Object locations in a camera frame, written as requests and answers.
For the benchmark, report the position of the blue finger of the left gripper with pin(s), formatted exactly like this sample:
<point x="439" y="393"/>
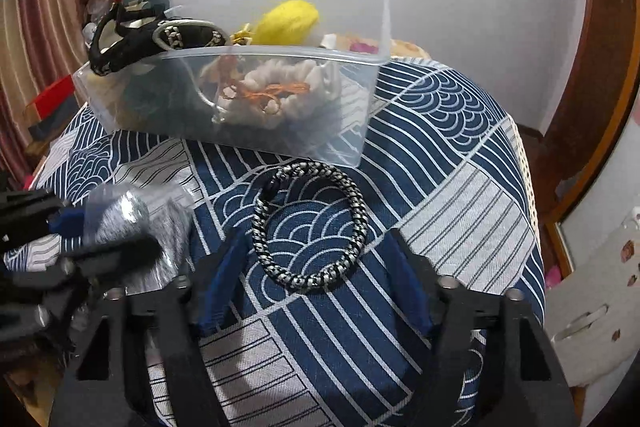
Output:
<point x="68" y="222"/>

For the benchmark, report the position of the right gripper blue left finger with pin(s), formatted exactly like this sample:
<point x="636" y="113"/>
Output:
<point x="216" y="278"/>

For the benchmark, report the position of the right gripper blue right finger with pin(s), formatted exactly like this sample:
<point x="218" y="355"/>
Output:
<point x="407" y="289"/>

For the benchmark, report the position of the grey fabric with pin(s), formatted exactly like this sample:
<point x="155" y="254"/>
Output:
<point x="122" y="211"/>

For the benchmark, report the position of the black white small bag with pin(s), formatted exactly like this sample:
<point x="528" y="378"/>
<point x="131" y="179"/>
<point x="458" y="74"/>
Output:
<point x="147" y="32"/>

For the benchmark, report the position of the white drawstring pouch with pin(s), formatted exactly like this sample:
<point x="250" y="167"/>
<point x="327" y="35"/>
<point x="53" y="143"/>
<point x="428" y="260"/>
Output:
<point x="264" y="92"/>

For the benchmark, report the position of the yellow white felt ball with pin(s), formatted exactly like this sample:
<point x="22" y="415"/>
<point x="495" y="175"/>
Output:
<point x="288" y="24"/>

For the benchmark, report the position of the blue white patterned tablecloth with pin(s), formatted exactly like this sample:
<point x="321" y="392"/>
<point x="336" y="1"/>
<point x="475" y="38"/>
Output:
<point x="439" y="164"/>

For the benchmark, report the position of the white sticker suitcase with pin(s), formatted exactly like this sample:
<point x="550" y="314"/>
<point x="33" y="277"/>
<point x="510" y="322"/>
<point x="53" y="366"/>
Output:
<point x="592" y="316"/>

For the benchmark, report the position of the red striped curtain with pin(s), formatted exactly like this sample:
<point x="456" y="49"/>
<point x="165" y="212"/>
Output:
<point x="41" y="42"/>

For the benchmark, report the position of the clear plastic storage box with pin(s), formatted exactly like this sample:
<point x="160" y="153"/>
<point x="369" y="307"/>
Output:
<point x="157" y="95"/>

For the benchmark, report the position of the beige blanket on bed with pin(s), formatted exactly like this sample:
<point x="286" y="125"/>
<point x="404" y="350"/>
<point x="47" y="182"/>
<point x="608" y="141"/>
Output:
<point x="356" y="44"/>

